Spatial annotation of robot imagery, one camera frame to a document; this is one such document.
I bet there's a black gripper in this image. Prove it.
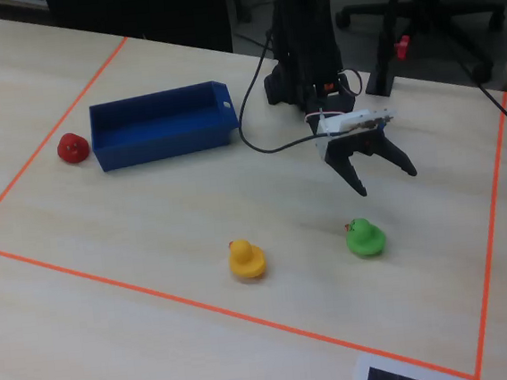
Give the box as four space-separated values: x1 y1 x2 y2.
321 122 419 201

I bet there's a green rubber duck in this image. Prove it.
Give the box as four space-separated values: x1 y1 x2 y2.
342 215 389 262

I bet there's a yellow rubber duck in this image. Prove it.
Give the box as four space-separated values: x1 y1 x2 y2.
226 236 270 282

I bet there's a blue plastic box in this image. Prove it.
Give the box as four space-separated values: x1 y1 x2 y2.
86 78 241 173

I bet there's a red rubber duck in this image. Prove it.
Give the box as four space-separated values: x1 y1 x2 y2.
55 131 92 167

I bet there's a black table clamp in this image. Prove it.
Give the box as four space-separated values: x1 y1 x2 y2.
355 0 412 100

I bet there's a black office chair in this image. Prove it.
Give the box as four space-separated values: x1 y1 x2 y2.
333 0 507 97

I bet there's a long orange tape strip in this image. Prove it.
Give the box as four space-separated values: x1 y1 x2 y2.
0 195 479 380

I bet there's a white paper with black bar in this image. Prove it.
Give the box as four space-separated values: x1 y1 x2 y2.
346 342 476 380

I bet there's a white gripper camera box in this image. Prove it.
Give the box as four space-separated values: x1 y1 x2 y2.
302 103 402 164

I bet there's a red clamp handle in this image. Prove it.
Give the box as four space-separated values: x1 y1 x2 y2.
393 34 413 62

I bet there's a thick black table cable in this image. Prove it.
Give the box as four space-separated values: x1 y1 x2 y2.
460 56 507 152

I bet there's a black camera cable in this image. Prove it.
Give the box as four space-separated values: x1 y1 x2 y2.
229 24 335 157

